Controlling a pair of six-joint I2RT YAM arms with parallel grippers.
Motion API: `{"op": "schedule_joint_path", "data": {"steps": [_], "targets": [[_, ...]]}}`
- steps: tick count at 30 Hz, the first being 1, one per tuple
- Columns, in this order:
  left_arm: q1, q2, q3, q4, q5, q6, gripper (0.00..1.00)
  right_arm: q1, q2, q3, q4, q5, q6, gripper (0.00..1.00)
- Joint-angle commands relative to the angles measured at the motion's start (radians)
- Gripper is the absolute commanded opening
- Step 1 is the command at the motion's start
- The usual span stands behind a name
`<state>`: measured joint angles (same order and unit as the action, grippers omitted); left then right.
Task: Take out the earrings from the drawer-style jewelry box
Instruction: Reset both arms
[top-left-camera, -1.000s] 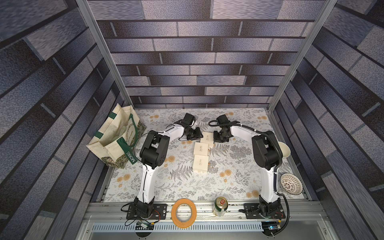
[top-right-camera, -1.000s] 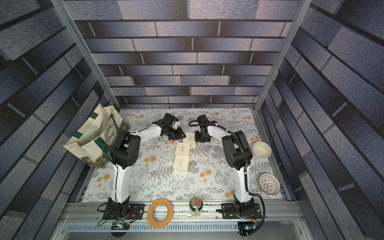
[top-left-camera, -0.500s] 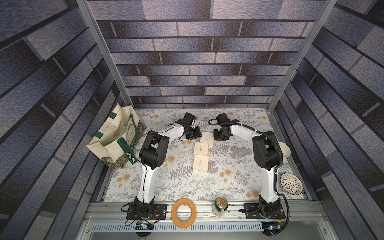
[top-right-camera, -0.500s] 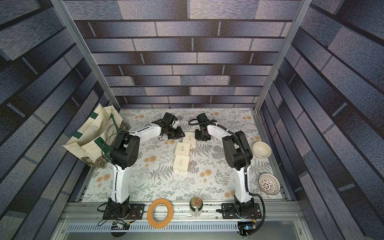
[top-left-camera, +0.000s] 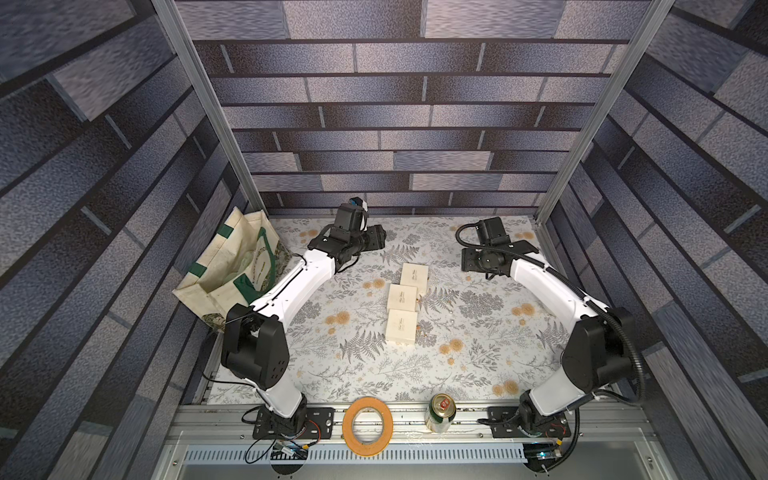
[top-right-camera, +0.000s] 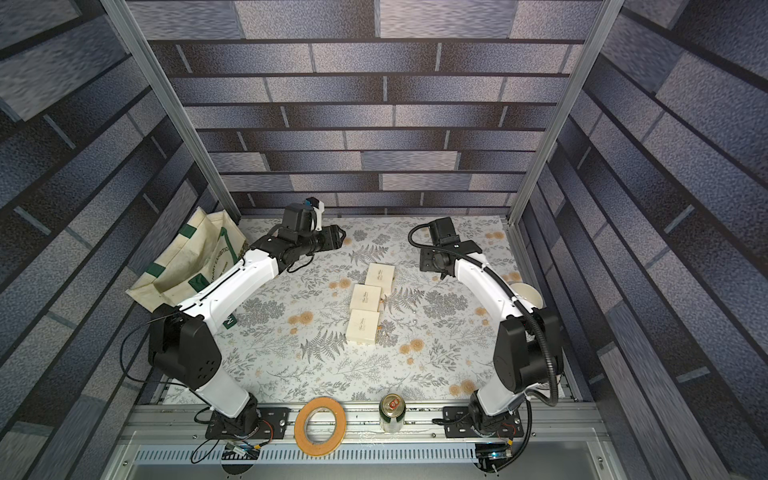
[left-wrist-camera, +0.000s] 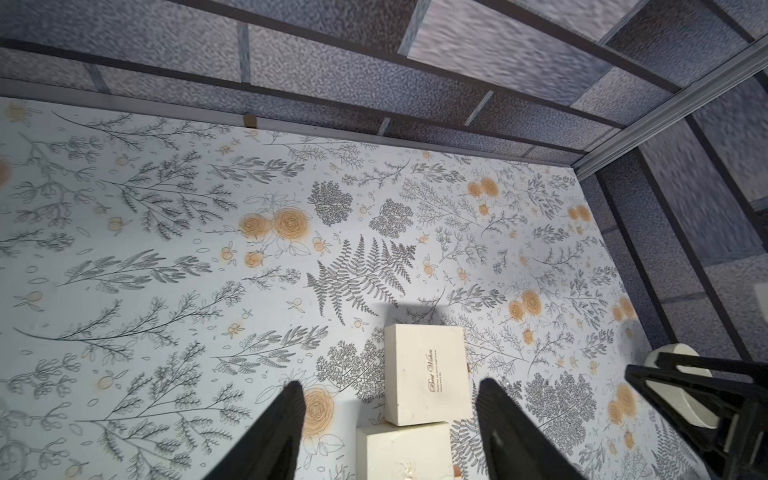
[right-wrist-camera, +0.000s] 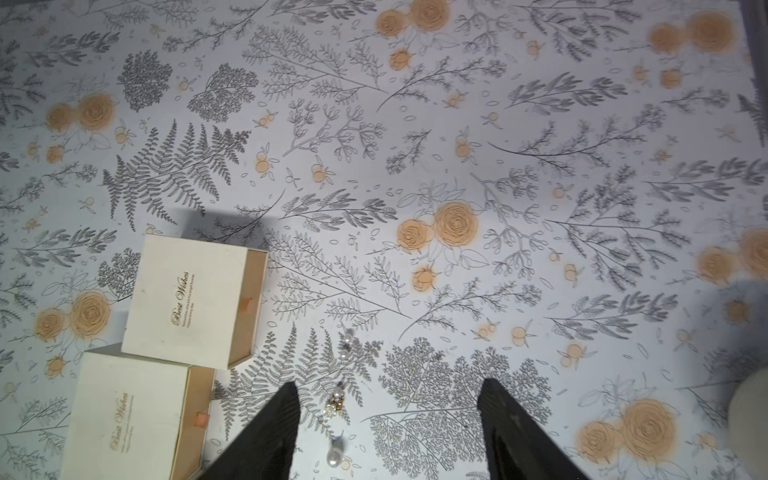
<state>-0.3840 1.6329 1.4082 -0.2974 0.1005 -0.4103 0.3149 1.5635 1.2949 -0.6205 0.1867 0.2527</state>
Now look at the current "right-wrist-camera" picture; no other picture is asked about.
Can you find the pearl earring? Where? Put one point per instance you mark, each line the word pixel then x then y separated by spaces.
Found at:
pixel 336 451
pixel 347 345

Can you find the pearl earring lower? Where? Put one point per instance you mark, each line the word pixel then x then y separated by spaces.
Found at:
pixel 336 451

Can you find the cream drawer jewelry box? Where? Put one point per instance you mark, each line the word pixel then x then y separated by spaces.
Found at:
pixel 136 417

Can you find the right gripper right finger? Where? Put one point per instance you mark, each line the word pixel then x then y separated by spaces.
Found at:
pixel 516 447

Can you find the cream ceramic bowl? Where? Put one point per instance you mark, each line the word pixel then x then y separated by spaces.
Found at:
pixel 747 424

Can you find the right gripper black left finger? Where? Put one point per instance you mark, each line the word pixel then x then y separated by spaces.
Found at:
pixel 264 449

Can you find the pearl earring upper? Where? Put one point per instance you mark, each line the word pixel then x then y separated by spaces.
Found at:
pixel 347 345

